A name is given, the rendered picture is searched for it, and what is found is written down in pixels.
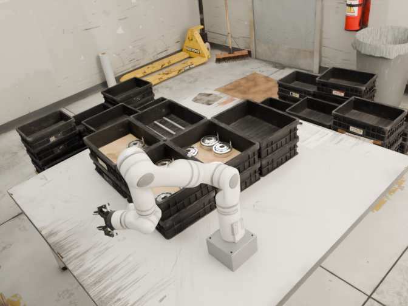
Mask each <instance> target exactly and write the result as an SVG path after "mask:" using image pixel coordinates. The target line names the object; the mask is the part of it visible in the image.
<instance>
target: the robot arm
mask: <svg viewBox="0 0 408 306"><path fill-rule="evenodd" d="M117 167H118V170H119V172H120V173H121V174H122V176H123V178H124V179H125V181H126V182H127V185H128V187H129V190H130V192H131V196H132V200H133V203H129V204H127V208H126V210H114V211H113V210H111V209H109V205H110V204H109V203H107V204H104V205H101V206H99V207H97V211H94V212H93V215H100V217H102V218H103V219H104V223H105V226H98V227H97V229H98V230H99V231H104V235H105V236H109V237H115V236H117V235H118V233H116V232H115V230H136V231H139V232H141V233H143V234H150V233H152V232H153V231H154V229H155V227H156V226H157V224H158V221H159V220H160V218H161V215H162V212H161V210H160V208H159V207H158V206H157V205H156V204H155V199H154V195H153V192H152V190H151V188H156V187H181V188H193V187H196V186H198V185H199V184H201V183H206V184H209V185H212V186H214V187H216V188H219V189H222V191H220V192H218V193H217V195H216V207H217V215H218V219H219V227H220V235H221V237H222V239H223V240H225V241H227V242H235V243H236V242H237V241H238V240H239V239H240V238H241V237H242V236H243V235H244V234H245V229H244V222H243V216H241V213H240V202H239V197H240V176H239V172H238V170H237V169H236V168H233V167H230V166H227V165H224V164H221V163H201V162H197V161H192V160H184V159H179V160H175V161H173V162H172V163H171V164H170V165H168V167H167V168H162V167H159V166H156V165H154V164H153V162H152V161H151V160H150V158H149V157H148V156H147V155H146V153H145V152H144V151H143V150H142V149H140V148H138V147H131V148H127V149H125V150H124V151H123V152H122V153H121V154H120V155H119V156H118V159H117ZM103 209H106V210H107V211H104V210H103ZM108 228H109V229H110V230H111V231H110V230H108Z"/></svg>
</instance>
